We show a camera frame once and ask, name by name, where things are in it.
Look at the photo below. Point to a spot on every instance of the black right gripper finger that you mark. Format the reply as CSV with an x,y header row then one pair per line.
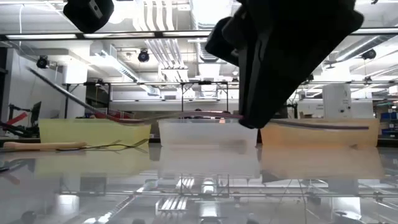
x,y
264,87

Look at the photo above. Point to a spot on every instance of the iridescent fork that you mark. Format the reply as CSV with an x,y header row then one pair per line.
x,y
62,90

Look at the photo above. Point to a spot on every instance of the black monitor on arm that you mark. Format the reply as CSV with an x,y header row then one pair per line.
x,y
35,112

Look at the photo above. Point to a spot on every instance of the orange plastic bin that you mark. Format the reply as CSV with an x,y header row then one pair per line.
x,y
311,138

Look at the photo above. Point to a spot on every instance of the white appliance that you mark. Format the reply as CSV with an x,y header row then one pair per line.
x,y
337,102

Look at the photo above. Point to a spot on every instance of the clear plastic bin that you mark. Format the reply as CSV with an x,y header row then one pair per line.
x,y
205,133

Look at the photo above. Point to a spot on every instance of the black ceiling spotlight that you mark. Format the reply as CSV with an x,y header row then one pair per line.
x,y
369,54
42,62
143,56

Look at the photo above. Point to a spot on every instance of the white LED strip light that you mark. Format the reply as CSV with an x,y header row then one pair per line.
x,y
186,33
118,35
379,31
40,36

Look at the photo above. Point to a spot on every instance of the white ceiling pipes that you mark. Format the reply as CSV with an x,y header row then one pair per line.
x,y
164,53

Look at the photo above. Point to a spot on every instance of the blue storage box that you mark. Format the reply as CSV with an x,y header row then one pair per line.
x,y
388,116

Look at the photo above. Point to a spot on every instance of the yellow plastic bin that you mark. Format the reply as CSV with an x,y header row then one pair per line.
x,y
93,133

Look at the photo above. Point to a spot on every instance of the red object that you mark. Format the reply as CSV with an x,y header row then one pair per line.
x,y
18,118

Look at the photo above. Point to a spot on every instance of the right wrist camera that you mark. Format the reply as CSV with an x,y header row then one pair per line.
x,y
222,40

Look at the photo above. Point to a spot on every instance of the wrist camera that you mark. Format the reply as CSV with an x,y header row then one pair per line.
x,y
222,40
81,15

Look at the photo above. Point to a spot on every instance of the silver ceiling duct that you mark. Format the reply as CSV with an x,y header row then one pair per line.
x,y
357,49

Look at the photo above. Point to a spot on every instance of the silver ribbed ventilation duct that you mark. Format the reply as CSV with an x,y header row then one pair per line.
x,y
200,55

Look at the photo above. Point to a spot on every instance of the black overhead frame beam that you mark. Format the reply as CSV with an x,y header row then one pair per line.
x,y
158,34

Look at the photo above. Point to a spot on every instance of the white air duct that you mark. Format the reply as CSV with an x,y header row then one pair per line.
x,y
124,71

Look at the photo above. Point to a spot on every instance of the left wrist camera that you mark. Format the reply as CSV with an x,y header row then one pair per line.
x,y
81,15

